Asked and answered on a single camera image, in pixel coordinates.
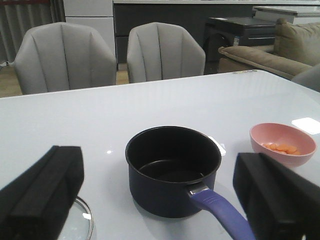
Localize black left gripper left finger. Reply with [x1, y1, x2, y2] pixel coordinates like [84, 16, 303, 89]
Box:
[0, 145, 84, 240]

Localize dark grey counter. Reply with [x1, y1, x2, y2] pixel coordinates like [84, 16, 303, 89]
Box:
[113, 3, 253, 64]

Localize pink bowl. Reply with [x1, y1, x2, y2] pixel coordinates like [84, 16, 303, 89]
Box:
[249, 123, 317, 168]

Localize left grey upholstered chair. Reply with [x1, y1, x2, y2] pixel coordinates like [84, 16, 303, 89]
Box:
[14, 22, 117, 95]

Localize glass lid blue knob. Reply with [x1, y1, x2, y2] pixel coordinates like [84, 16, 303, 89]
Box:
[57, 196, 97, 240]

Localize orange ham slices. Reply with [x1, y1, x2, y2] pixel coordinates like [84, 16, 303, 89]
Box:
[262, 143, 301, 156]

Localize dark washing machine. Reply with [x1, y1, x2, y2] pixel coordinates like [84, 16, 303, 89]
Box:
[203, 17, 276, 74]

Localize dark blue saucepan purple handle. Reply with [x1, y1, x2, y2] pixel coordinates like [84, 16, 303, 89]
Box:
[125, 126, 255, 240]

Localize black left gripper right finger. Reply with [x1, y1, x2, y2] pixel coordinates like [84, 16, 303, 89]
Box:
[233, 153, 320, 240]

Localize grey upholstered chair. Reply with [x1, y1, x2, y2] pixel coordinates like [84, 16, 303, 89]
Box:
[14, 22, 117, 95]
[126, 22, 206, 83]

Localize beige sofa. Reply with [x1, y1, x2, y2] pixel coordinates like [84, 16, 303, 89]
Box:
[218, 18, 320, 80]

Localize white cabinet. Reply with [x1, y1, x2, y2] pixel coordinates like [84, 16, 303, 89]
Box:
[63, 0, 116, 54]

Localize right grey upholstered chair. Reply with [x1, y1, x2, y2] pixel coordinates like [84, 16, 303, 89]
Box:
[126, 22, 206, 83]

